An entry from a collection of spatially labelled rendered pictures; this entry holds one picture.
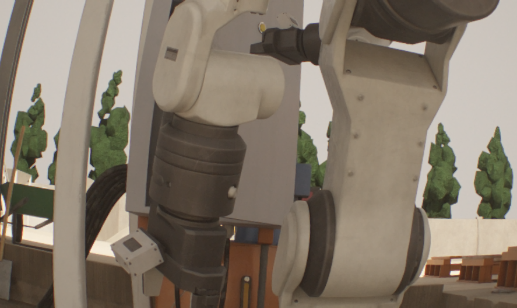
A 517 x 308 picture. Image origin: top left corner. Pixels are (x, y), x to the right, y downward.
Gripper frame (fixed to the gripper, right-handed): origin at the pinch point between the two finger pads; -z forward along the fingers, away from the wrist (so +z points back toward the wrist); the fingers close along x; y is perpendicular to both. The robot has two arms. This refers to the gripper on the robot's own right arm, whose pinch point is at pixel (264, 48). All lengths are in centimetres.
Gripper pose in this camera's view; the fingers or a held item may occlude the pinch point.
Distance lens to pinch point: 137.4
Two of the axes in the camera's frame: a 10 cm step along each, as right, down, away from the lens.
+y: -0.7, 9.9, -1.3
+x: -5.3, -1.5, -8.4
